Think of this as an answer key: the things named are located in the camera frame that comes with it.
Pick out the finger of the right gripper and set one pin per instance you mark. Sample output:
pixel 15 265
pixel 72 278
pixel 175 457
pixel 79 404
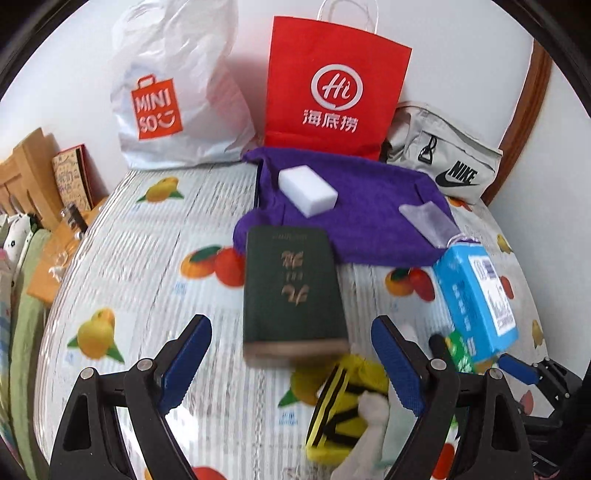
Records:
pixel 517 368

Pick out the fruit print tablecloth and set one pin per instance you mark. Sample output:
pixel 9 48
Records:
pixel 155 266

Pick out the orange wooden stool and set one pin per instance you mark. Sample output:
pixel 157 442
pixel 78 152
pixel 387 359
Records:
pixel 56 255

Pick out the patterned kraft notebook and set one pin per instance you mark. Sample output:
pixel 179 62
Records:
pixel 70 172

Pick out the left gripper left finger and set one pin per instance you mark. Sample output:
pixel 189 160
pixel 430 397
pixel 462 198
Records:
pixel 89 442

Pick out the dark green book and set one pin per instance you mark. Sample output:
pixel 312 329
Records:
pixel 292 304

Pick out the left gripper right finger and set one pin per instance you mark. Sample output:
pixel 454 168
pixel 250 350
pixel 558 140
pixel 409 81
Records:
pixel 493 444

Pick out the purple fabric tray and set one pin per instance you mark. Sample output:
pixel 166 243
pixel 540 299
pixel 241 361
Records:
pixel 365 226

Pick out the white knit glove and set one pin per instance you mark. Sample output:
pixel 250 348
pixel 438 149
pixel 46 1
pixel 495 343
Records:
pixel 389 426

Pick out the yellow black striped sock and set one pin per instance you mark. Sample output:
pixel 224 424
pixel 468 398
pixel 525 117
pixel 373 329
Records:
pixel 336 425

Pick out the green card packet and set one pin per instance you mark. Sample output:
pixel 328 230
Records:
pixel 458 350

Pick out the brown wooden door frame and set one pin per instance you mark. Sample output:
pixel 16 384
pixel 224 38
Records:
pixel 525 117

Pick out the grey Nike waist bag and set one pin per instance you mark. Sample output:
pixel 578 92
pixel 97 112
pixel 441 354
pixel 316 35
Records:
pixel 424 139

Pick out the green cloth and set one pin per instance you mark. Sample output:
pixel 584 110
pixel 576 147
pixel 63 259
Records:
pixel 28 318

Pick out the white sponge block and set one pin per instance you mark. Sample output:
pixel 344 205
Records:
pixel 309 193

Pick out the white Miniso plastic bag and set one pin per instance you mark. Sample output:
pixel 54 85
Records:
pixel 174 100

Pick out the white plush toy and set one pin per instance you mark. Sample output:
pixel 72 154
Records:
pixel 17 232

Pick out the red Haidilao paper bag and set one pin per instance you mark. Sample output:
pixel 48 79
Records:
pixel 330 87

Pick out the blue cardboard box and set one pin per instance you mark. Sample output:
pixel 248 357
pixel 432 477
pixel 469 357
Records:
pixel 479 306

